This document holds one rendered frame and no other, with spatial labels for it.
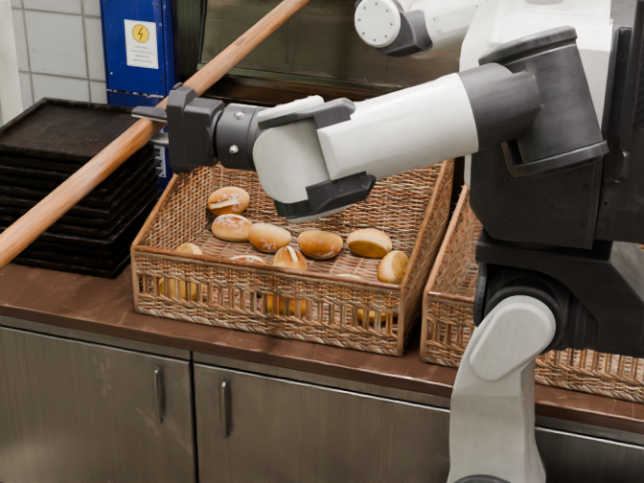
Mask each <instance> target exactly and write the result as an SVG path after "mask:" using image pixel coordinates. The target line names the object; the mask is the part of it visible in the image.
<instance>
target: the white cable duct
mask: <svg viewBox="0 0 644 483"><path fill-rule="evenodd" d="M0 100H1V107H2V115H3V124H6V123H7V122H8V121H10V120H11V119H13V118H14V117H16V116H17V115H19V114H20V113H21V112H23V108H22V100H21V91H20V82H19V74H18V65H17V56H16V48H15V39H14V30H13V22H12V6H11V0H0Z"/></svg>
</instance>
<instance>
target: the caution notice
mask: <svg viewBox="0 0 644 483"><path fill-rule="evenodd" d="M125 30H126V57H127V65H132V66H140V67H148V68H156V69H158V62H157V45H156V28H155V23H151V22H143V21H133V20H125Z"/></svg>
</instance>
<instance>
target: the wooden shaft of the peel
mask: <svg viewBox="0 0 644 483"><path fill-rule="evenodd" d="M309 1H310V0H285V1H283V2H282V3H281V4H280V5H279V6H277V7H276V8H275V9H274V10H273V11H271V12H270V13H269V14H267V15H266V16H265V17H264V18H263V19H261V20H260V21H259V22H258V23H257V24H255V25H254V26H253V27H252V28H250V29H249V30H248V31H247V32H246V33H244V34H243V35H242V36H241V37H239V38H238V39H237V40H236V41H234V42H233V43H232V44H231V45H230V46H228V47H227V48H226V49H225V50H224V51H222V52H221V53H220V54H219V55H217V56H216V57H215V58H214V59H212V60H211V61H210V62H209V63H208V64H206V65H205V66H204V67H203V68H201V69H200V70H199V71H198V72H197V73H195V74H194V75H193V76H192V77H191V78H189V79H188V80H187V81H185V82H184V83H183V85H184V86H191V87H192V88H193V89H194V90H195V92H196V93H197V96H198V97H200V96H201V95H202V94H203V93H204V92H205V91H206V90H208V89H209V88H210V87H211V86H212V85H213V84H214V83H216V82H217V81H218V80H219V79H220V78H222V77H223V76H224V75H225V74H226V73H227V72H228V71H230V70H231V69H232V68H233V67H234V66H235V65H236V64H238V63H239V62H240V61H241V60H242V59H243V58H245V57H246V56H247V55H248V54H249V53H250V52H252V51H253V50H254V49H255V48H256V47H257V46H258V45H260V44H261V43H262V42H263V41H264V40H265V39H266V38H268V37H269V36H270V35H271V34H272V33H273V32H275V31H276V30H277V29H278V28H279V27H280V26H281V25H283V24H284V23H285V22H286V21H287V20H288V19H290V18H291V17H292V16H293V15H294V14H295V13H296V12H298V11H299V10H300V9H301V8H302V7H303V6H305V5H306V4H307V3H308V2H309ZM166 125H167V123H165V122H159V121H154V120H149V119H144V118H141V119H140V120H139V121H138V122H136V123H135V124H134V125H133V126H131V127H130V128H129V129H128V130H127V131H125V132H124V133H123V134H122V135H121V136H119V137H118V138H117V139H116V140H114V141H113V142H112V143H111V144H110V145H108V146H107V147H106V148H105V149H103V150H102V151H101V152H100V153H98V154H97V155H96V156H95V157H94V158H92V159H91V160H90V161H89V162H88V163H86V164H85V165H84V166H83V167H81V168H80V169H79V170H78V171H77V172H75V173H74V174H73V175H72V176H70V177H69V178H68V179H67V180H65V181H64V182H63V183H62V184H61V185H59V186H58V187H57V188H56V189H55V190H53V191H52V192H51V193H50V194H48V195H47V196H46V197H45V198H43V199H42V200H41V201H40V202H39V203H37V204H36V206H35V207H33V208H32V209H31V210H30V211H29V212H27V213H26V214H25V215H24V216H23V217H21V218H20V219H19V220H17V221H16V222H15V223H14V224H13V225H11V226H10V227H9V228H8V229H7V230H5V231H4V232H3V233H2V234H0V270H1V269H2V268H3V267H4V266H5V265H7V264H8V263H9V262H10V261H11V260H12V259H14V258H15V257H16V256H17V255H18V254H19V253H20V252H22V251H23V250H24V249H25V248H26V247H27V246H28V245H30V244H31V243H32V242H33V241H34V240H35V239H37V238H38V237H39V236H40V235H41V234H42V233H44V232H45V231H46V230H47V229H48V228H49V227H50V226H52V225H53V224H54V223H55V222H56V221H57V220H58V219H60V218H61V217H62V216H63V215H64V214H65V213H67V212H68V211H69V210H70V209H71V208H72V207H74V206H75V205H76V204H77V203H78V202H79V201H80V200H82V199H83V198H84V197H85V196H86V195H87V194H89V193H90V192H91V191H92V190H93V189H94V188H95V187H97V186H98V185H99V184H100V183H101V182H102V181H104V180H105V179H106V178H107V177H108V176H109V175H110V174H112V173H113V172H114V171H115V170H116V169H117V168H119V167H120V166H121V165H122V164H123V163H124V162H125V161H127V160H128V158H129V157H130V156H131V155H133V154H134V153H135V152H136V151H137V150H138V149H140V148H141V147H142V146H144V145H145V144H146V142H148V141H149V140H150V139H151V138H152V137H153V136H154V135H156V134H157V133H158V132H159V131H160V130H161V129H163V128H164V127H165V126H166Z"/></svg>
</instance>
